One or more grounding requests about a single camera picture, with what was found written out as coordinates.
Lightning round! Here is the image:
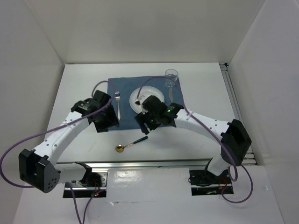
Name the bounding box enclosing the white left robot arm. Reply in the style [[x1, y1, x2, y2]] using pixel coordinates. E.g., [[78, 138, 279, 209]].
[[19, 91, 119, 193]]

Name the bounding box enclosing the silver table knife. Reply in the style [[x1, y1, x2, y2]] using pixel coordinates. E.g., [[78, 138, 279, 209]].
[[169, 88, 174, 103]]

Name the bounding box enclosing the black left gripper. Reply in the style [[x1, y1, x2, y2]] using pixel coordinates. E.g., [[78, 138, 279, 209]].
[[93, 103, 119, 133]]

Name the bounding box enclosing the gold spoon dark handle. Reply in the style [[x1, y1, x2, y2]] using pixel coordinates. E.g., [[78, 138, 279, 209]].
[[115, 136, 148, 153]]

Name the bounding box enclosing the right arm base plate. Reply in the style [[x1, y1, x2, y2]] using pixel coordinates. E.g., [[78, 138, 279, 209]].
[[188, 170, 234, 196]]

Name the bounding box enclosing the clear drinking glass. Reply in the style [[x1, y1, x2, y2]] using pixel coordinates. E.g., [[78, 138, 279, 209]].
[[164, 69, 178, 88]]

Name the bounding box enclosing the silver fork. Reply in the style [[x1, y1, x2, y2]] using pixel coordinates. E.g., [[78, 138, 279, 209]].
[[115, 91, 121, 120]]

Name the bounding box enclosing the blue cloth napkin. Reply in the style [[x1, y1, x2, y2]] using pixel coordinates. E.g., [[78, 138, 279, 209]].
[[107, 76, 171, 131]]

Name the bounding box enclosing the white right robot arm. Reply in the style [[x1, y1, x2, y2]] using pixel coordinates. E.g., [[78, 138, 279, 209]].
[[134, 95, 252, 183]]

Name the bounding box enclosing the white round plate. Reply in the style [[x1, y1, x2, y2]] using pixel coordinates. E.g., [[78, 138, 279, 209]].
[[129, 86, 164, 114]]

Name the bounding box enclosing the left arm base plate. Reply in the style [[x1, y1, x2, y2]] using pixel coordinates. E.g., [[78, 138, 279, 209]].
[[70, 169, 108, 198]]

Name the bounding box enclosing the aluminium rail frame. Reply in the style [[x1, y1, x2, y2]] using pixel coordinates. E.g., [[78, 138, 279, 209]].
[[36, 62, 257, 170]]

